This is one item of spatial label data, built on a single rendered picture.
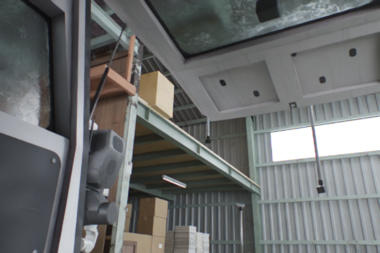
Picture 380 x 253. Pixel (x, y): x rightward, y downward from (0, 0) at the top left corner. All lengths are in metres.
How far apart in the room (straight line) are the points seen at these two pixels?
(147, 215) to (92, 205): 4.35
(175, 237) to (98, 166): 4.90
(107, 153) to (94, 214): 0.31
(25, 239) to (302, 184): 9.49
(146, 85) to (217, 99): 3.05
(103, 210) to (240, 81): 1.09
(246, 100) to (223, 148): 9.16
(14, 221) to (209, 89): 1.39
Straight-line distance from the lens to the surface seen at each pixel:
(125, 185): 2.88
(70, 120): 1.21
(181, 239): 6.38
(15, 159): 1.07
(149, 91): 4.97
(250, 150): 10.26
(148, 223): 5.96
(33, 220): 1.10
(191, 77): 1.94
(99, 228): 2.83
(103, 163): 1.68
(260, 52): 1.77
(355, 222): 9.94
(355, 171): 10.18
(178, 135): 5.60
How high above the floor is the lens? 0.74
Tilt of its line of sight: 23 degrees up
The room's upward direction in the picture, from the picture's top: 1 degrees clockwise
